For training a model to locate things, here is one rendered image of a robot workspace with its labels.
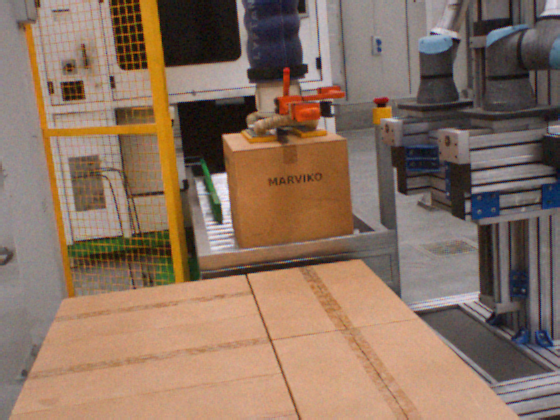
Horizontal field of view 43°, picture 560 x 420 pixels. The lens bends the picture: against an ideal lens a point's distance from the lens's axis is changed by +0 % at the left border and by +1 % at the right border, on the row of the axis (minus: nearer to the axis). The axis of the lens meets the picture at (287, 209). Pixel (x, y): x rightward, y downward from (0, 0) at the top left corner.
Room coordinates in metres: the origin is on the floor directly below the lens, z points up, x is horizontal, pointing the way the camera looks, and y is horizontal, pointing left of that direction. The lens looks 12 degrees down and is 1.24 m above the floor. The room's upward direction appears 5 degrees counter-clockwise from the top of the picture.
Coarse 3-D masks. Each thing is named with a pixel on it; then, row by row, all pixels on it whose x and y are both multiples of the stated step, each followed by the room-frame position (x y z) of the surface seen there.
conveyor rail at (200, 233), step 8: (184, 168) 4.62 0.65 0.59; (192, 176) 4.24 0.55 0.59; (192, 192) 3.69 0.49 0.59; (192, 200) 3.46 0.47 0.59; (192, 208) 3.25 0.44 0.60; (200, 208) 3.24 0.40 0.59; (192, 216) 3.07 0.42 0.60; (200, 216) 3.06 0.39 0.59; (192, 224) 3.38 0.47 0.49; (200, 224) 2.90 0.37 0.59; (200, 232) 2.75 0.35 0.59; (200, 240) 2.62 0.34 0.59; (208, 240) 2.61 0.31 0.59; (200, 248) 2.50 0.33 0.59; (208, 248) 2.49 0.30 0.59
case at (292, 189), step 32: (256, 160) 2.42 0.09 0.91; (288, 160) 2.44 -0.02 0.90; (320, 160) 2.45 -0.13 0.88; (256, 192) 2.42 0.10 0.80; (288, 192) 2.43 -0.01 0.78; (320, 192) 2.45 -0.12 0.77; (256, 224) 2.42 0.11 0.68; (288, 224) 2.43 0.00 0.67; (320, 224) 2.45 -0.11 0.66; (352, 224) 2.46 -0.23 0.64
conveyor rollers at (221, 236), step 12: (216, 180) 4.31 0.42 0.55; (204, 192) 3.92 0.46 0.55; (204, 204) 3.56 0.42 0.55; (228, 204) 3.57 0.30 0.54; (204, 216) 3.29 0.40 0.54; (228, 216) 3.22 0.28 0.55; (216, 228) 3.02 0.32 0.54; (228, 228) 3.02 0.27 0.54; (216, 240) 2.84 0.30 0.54; (228, 240) 2.77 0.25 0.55
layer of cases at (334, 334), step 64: (64, 320) 2.00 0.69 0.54; (128, 320) 1.95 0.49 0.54; (192, 320) 1.90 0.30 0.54; (256, 320) 1.85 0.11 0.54; (320, 320) 1.81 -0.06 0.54; (384, 320) 1.77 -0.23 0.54; (64, 384) 1.55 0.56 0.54; (128, 384) 1.52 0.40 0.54; (192, 384) 1.49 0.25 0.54; (256, 384) 1.46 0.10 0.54; (320, 384) 1.43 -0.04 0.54; (384, 384) 1.40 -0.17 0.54; (448, 384) 1.38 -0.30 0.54
